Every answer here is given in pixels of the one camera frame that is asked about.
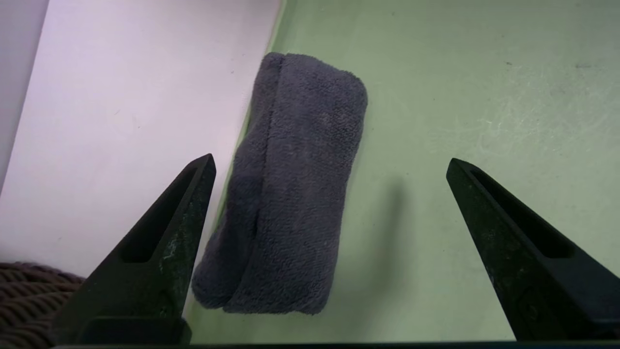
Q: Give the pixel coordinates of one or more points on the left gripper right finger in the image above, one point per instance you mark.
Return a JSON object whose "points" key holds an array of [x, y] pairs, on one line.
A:
{"points": [[542, 281]]}

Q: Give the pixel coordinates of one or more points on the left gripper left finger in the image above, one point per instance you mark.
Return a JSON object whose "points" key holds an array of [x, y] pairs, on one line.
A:
{"points": [[145, 291]]}

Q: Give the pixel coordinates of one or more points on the dark grey towel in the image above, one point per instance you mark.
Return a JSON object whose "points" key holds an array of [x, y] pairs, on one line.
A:
{"points": [[290, 194]]}

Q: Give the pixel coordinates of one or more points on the dark brown wicker basket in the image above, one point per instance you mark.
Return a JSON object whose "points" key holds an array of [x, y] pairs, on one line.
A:
{"points": [[29, 300]]}

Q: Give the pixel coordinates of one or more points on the light green plastic tray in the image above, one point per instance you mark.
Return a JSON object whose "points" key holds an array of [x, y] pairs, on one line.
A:
{"points": [[484, 97]]}

